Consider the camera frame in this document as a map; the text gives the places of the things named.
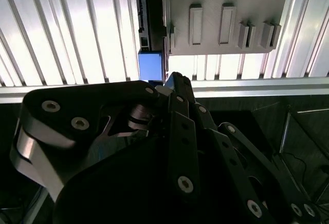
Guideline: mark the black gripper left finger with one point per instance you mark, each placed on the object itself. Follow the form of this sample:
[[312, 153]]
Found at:
[[77, 98]]

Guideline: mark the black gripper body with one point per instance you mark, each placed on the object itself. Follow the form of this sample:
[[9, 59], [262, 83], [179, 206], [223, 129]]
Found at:
[[115, 188]]

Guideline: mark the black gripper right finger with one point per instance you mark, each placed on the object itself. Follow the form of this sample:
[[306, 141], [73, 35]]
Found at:
[[231, 161]]

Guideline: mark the hard disk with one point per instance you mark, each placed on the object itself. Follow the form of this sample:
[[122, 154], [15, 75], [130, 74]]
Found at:
[[150, 64]]

